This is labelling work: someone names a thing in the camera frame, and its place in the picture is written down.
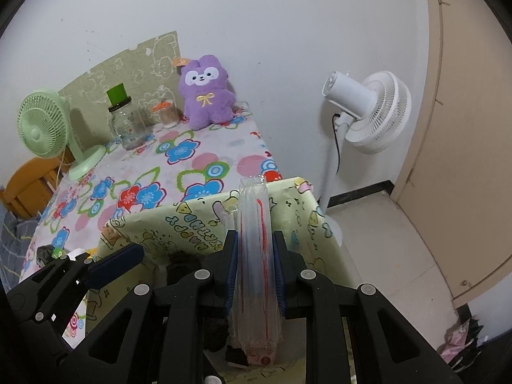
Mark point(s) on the pink bag on floor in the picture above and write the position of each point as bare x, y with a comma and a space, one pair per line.
462, 344

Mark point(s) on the glass jar with green lid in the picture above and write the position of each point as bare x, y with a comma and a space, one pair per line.
125, 122

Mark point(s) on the floral tablecloth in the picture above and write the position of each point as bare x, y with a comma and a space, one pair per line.
171, 194

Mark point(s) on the yellow cartoon storage box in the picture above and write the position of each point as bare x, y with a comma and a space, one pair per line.
306, 229

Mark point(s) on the wooden bed headboard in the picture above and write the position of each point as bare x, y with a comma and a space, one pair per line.
32, 186

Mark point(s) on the grey plaid pillow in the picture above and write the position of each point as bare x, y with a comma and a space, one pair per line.
16, 237

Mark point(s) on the small jar with orange lid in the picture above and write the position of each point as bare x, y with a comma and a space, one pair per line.
167, 113

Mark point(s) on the green desk fan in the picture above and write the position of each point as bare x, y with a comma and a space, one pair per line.
44, 126

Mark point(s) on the grey fabric scrunchie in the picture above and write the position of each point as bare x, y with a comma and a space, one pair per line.
47, 254

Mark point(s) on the beige door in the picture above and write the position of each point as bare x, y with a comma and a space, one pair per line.
455, 185

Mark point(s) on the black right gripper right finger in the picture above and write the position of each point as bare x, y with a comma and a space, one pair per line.
352, 335

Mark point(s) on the clear plastic cup sleeve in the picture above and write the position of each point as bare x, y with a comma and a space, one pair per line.
255, 315

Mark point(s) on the white standing fan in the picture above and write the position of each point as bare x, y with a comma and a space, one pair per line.
370, 115

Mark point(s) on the purple plush bunny toy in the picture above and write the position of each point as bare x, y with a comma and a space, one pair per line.
204, 88

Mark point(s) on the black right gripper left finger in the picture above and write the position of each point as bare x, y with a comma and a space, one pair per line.
159, 335

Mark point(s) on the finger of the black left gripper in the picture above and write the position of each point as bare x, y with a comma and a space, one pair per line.
191, 280
107, 270

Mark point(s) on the green patterned cardboard panel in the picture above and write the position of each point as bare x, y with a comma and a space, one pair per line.
148, 75

